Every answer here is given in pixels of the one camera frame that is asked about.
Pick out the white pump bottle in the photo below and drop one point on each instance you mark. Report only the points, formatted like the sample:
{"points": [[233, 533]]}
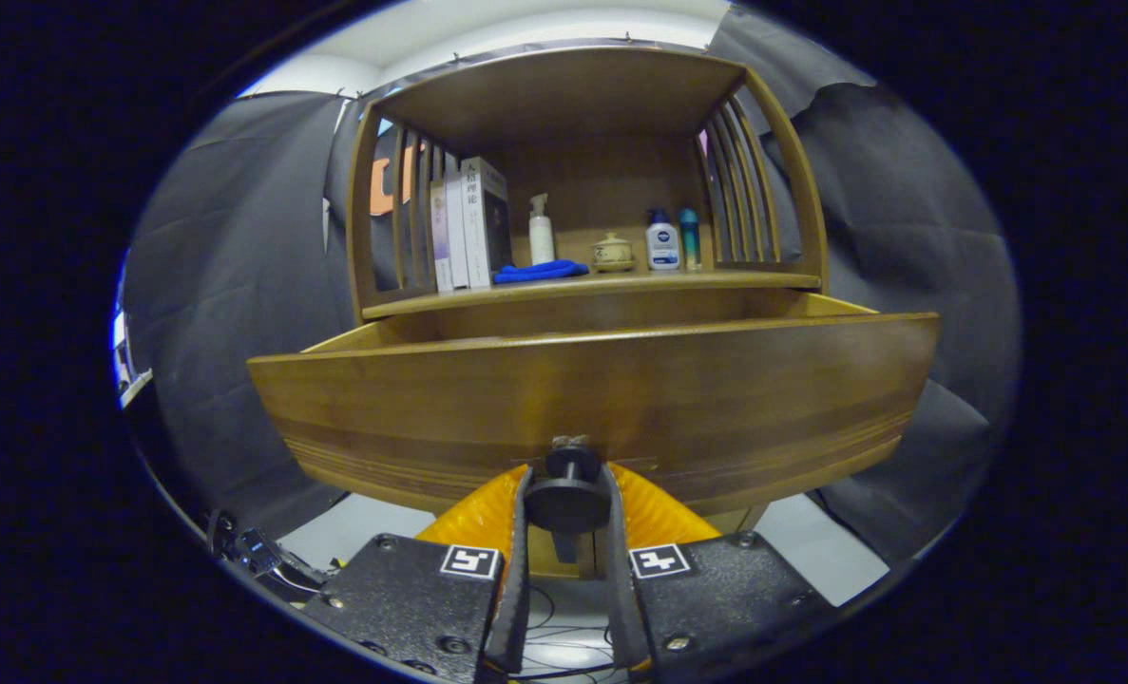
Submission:
{"points": [[542, 237]]}

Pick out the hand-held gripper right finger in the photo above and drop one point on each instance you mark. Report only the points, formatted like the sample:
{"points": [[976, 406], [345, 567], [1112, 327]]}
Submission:
{"points": [[621, 608]]}

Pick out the white stand with screen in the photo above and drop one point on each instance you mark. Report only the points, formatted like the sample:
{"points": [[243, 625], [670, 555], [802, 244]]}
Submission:
{"points": [[126, 370]]}

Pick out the thin white book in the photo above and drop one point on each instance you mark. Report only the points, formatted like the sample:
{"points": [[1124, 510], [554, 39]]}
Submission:
{"points": [[457, 237]]}

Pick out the white book with dark cover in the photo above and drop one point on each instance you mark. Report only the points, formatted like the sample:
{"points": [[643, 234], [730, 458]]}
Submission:
{"points": [[487, 223]]}

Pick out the wooden cabinet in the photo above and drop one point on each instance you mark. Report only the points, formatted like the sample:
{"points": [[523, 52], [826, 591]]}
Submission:
{"points": [[564, 95]]}

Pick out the black floor device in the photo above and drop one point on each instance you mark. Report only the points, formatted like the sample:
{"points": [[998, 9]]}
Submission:
{"points": [[264, 556]]}

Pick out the thin purple book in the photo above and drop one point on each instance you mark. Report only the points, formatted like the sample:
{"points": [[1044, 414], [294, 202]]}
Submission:
{"points": [[440, 242]]}

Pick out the wooden countertop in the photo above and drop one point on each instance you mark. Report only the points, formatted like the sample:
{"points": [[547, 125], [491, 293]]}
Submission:
{"points": [[611, 283]]}

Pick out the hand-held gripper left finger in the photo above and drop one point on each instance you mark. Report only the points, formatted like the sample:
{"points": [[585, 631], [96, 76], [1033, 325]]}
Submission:
{"points": [[518, 589]]}

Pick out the blue cloth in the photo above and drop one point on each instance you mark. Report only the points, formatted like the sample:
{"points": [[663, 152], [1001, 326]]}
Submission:
{"points": [[535, 273]]}

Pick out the lidded ceramic teacup with saucer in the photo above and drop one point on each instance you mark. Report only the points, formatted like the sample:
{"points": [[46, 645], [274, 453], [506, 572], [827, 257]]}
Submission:
{"points": [[613, 253]]}

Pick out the slim teal bottle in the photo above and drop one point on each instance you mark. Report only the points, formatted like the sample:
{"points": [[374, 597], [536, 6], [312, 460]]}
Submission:
{"points": [[690, 242]]}

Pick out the white lotion bottle blue cap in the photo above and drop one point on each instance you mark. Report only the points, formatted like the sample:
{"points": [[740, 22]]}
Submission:
{"points": [[663, 247]]}

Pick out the wooden drawer with black knob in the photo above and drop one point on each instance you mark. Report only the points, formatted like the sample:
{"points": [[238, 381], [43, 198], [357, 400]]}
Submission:
{"points": [[716, 399]]}

